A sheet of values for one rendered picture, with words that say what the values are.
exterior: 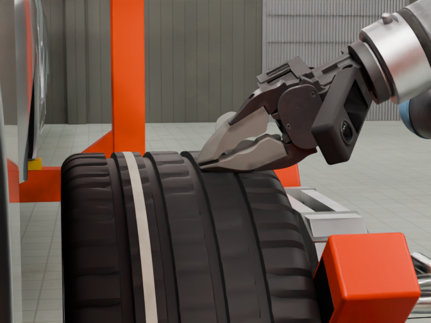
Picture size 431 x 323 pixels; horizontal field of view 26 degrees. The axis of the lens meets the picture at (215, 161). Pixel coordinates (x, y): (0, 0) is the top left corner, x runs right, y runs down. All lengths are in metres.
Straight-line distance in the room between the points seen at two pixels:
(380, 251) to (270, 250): 0.10
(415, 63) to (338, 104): 0.10
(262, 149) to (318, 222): 0.10
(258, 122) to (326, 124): 0.10
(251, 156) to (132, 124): 3.75
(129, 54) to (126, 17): 0.18
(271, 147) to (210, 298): 0.20
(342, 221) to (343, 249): 0.13
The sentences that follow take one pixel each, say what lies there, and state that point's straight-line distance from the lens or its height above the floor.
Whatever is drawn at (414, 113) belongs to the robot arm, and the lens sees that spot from 1.17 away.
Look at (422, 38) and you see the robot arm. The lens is 0.98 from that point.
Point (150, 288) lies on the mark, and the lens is 0.85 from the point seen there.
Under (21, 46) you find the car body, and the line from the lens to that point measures 3.83.
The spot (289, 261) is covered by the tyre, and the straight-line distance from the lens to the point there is 0.89.
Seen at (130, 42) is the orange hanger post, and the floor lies 1.31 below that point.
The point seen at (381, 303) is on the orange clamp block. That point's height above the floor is 1.07.
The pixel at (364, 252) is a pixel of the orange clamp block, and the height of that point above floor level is 1.11.
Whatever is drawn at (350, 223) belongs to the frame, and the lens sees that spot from 1.00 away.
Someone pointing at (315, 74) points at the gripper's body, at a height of 1.27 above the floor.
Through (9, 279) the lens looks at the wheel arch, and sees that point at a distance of 1.52.
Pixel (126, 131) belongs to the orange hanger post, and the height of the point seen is 0.87.
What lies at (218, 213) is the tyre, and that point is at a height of 1.14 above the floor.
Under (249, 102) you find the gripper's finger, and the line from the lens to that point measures 0.96.
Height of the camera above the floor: 1.30
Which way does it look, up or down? 7 degrees down
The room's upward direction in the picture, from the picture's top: straight up
